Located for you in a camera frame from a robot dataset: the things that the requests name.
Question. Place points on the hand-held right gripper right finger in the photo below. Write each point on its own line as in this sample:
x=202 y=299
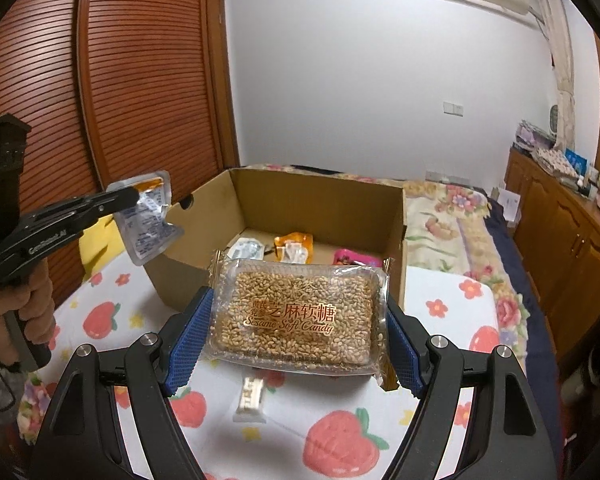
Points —
x=405 y=355

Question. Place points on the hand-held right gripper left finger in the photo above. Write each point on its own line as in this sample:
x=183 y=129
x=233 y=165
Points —
x=190 y=355

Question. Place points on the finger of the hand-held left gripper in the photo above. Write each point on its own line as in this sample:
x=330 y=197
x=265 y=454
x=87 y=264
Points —
x=95 y=207

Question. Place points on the white and orange pouch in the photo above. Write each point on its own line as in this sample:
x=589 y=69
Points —
x=150 y=230

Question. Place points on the pink snack packet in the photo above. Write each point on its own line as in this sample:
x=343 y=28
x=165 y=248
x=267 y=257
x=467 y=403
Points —
x=355 y=258

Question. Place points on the clear sesame candy packet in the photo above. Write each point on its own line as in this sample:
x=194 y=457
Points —
x=300 y=310

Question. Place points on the brown cardboard box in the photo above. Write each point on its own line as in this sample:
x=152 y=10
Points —
x=320 y=205

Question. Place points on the person's left forearm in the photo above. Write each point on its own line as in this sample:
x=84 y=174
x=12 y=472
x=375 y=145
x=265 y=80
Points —
x=0 y=400

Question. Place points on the person's left hand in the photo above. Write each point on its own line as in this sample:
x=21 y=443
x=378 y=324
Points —
x=37 y=305

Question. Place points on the yellow plush toy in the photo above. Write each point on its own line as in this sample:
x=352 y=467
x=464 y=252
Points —
x=97 y=245

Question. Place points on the strawberry printed blanket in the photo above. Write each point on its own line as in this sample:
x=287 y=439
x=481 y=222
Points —
x=440 y=330

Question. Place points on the small white candy packet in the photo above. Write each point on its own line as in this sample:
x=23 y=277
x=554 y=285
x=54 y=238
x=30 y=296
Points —
x=250 y=400

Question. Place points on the white snack packet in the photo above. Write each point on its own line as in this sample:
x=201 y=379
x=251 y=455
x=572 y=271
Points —
x=245 y=250

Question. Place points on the wooden louvered wardrobe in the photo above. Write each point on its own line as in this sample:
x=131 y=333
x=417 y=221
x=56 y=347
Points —
x=130 y=85

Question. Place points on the dark blue blanket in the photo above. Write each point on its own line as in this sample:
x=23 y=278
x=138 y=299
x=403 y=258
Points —
x=525 y=285

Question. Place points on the orange snack packet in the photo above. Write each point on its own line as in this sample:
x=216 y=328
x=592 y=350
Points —
x=295 y=246

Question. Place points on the white box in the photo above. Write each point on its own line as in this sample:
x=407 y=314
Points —
x=509 y=205

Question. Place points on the wooden desk cabinet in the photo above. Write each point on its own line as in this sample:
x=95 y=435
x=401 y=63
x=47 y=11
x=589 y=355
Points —
x=560 y=230

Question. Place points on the purple floral packs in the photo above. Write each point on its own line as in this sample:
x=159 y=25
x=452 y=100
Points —
x=532 y=137

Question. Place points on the blue box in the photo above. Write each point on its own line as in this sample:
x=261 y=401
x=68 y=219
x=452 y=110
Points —
x=576 y=161

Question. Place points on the small round desk fan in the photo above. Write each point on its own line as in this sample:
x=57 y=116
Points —
x=555 y=117

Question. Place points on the cream curtain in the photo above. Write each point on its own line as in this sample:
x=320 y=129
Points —
x=560 y=60

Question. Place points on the white wall switch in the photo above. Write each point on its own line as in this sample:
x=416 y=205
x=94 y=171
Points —
x=453 y=108

